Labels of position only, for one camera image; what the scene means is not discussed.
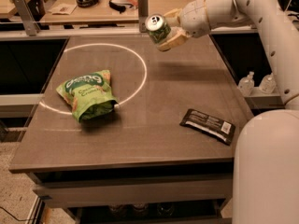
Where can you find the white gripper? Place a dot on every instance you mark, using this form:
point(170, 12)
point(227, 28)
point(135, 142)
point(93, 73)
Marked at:
point(192, 17)

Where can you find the green soda can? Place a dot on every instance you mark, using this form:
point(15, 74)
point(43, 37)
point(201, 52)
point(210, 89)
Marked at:
point(157, 28)

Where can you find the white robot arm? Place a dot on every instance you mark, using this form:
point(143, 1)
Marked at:
point(266, 169)

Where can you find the black sunglasses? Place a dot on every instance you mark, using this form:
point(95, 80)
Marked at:
point(116, 7)

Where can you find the left clear plastic bottle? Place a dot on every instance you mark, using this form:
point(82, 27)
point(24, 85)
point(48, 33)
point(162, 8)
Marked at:
point(246, 84)

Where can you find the clear plastic bottle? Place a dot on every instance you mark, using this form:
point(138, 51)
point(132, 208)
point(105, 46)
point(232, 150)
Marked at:
point(246, 84)
point(268, 84)

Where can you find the black snack bar wrapper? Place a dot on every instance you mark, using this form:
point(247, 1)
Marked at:
point(218, 128)

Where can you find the green snack bag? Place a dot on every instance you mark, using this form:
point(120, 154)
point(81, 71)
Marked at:
point(89, 95)

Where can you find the right clear plastic bottle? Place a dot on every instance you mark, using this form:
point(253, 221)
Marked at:
point(268, 84)

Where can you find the small paper card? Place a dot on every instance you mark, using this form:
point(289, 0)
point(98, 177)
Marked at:
point(63, 9)

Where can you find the white table drawer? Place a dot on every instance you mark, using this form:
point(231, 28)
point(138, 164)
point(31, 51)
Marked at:
point(136, 190)

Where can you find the middle metal bracket post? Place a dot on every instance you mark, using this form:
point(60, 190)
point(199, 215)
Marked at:
point(143, 13)

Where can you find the metal bracket post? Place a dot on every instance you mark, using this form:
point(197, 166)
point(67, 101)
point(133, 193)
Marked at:
point(30, 26)
point(143, 13)

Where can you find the left metal bracket post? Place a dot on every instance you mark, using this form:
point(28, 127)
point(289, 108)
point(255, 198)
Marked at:
point(30, 26)

